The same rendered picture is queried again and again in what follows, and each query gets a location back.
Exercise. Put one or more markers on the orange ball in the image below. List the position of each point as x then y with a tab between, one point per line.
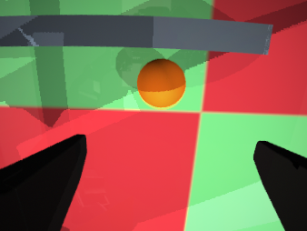
160	75

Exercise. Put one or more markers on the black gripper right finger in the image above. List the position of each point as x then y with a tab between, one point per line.
284	176

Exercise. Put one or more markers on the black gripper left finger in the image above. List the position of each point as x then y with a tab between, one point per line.
36	192

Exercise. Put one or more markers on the grey flat bar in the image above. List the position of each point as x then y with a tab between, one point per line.
145	31

